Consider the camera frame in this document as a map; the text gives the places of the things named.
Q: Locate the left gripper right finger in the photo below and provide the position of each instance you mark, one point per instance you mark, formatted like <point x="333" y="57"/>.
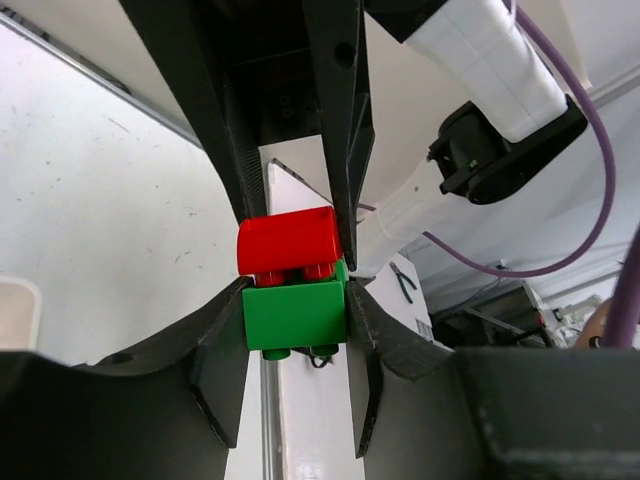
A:
<point x="421" y="412"/>

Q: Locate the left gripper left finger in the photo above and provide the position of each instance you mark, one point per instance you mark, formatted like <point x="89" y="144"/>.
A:
<point x="167" y="407"/>

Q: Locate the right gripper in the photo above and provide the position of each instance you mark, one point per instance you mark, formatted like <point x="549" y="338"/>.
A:
<point x="258" y="82"/>

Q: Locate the green lego block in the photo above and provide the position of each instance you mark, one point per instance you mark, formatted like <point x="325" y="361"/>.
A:
<point x="307" y="315"/>

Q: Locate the red lego brick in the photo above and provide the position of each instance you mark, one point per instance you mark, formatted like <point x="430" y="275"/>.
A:
<point x="304" y="241"/>

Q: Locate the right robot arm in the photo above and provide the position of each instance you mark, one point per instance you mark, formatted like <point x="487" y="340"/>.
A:
<point x="516" y="121"/>

